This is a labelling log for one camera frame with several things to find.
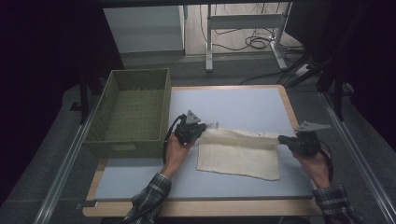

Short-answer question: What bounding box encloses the black stand leg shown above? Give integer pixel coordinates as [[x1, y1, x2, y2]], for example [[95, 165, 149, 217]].
[[333, 66, 346, 122], [78, 70, 95, 125]]

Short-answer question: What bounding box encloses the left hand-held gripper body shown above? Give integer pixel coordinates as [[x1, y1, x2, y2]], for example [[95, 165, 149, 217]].
[[173, 109, 208, 147]]

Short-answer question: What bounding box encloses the green woven basket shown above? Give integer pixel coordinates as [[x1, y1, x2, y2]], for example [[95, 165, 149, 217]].
[[82, 67, 173, 160]]

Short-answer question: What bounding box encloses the wooden-edged table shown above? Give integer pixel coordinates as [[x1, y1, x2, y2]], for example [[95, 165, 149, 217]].
[[81, 84, 328, 218]]

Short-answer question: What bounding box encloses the white power strip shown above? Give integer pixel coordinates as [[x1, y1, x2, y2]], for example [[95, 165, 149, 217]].
[[293, 63, 313, 77]]

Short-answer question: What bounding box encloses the aluminium floor rail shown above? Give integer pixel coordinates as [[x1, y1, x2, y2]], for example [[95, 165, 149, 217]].
[[32, 95, 101, 224], [318, 91, 396, 224]]

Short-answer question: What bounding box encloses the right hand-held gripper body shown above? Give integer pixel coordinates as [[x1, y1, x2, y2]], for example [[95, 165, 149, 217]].
[[288, 120, 332, 158]]

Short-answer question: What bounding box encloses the white metal desk frame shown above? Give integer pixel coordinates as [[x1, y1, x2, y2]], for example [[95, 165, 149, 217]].
[[205, 2, 293, 74]]

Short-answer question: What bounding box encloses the white cabinet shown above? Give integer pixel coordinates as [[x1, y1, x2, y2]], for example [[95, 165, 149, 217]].
[[103, 5, 186, 55]]

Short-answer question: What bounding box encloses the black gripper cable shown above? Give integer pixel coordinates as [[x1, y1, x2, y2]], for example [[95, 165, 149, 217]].
[[161, 114, 187, 165], [319, 140, 334, 184]]

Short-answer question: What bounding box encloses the person's right hand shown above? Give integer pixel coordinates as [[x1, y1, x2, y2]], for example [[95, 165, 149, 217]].
[[291, 148, 332, 189]]

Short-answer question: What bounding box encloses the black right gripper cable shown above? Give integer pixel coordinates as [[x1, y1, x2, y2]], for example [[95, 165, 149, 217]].
[[319, 140, 334, 184]]

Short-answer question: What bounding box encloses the black floor cable bundle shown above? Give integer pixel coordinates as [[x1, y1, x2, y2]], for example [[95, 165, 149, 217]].
[[199, 3, 305, 54]]

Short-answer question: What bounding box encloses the dark curtain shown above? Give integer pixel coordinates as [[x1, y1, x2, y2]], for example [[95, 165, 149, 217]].
[[284, 0, 396, 152], [0, 0, 124, 207]]

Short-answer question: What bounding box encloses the person's left hand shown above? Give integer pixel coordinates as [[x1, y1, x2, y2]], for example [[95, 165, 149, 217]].
[[161, 133, 198, 179]]

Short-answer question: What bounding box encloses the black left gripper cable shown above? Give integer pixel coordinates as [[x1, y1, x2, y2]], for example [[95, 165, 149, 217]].
[[161, 114, 187, 165]]

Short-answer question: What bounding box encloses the cream printed cloth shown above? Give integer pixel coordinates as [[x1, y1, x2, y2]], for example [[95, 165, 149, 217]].
[[195, 127, 282, 182]]

